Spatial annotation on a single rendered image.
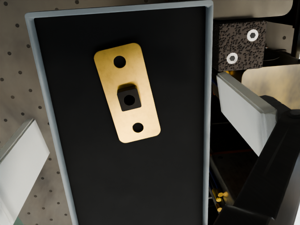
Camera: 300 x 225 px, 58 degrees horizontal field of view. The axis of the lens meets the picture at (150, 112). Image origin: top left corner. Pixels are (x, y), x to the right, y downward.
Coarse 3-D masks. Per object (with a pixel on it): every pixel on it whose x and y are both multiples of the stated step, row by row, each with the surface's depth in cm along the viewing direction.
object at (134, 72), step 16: (112, 48) 21; (128, 48) 21; (96, 64) 21; (112, 64) 22; (128, 64) 22; (144, 64) 22; (112, 80) 22; (128, 80) 22; (144, 80) 22; (112, 96) 23; (144, 96) 23; (112, 112) 23; (128, 112) 23; (144, 112) 23; (128, 128) 24; (144, 128) 24
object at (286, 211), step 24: (288, 120) 12; (288, 144) 10; (264, 168) 9; (288, 168) 9; (240, 192) 8; (264, 192) 8; (288, 192) 8; (240, 216) 7; (264, 216) 7; (288, 216) 9
